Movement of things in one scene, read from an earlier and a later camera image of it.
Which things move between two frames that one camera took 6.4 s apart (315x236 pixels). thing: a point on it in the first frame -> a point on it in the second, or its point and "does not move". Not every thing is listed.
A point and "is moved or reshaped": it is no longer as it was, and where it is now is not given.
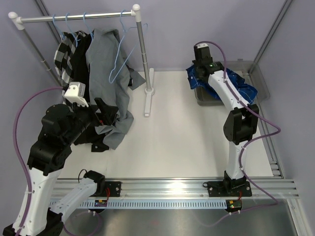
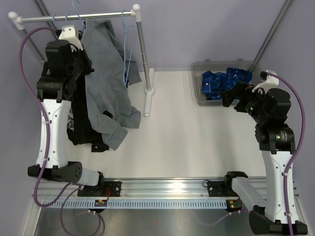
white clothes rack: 148,90 does not move
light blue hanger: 57,28 does not move
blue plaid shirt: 247,91 is moved or reshaped
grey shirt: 110,81 is moved or reshaped
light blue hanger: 92,34 -> 83,22
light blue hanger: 125,30 is moved or reshaped
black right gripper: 196,64 -> 228,96
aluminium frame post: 283,10 does not move
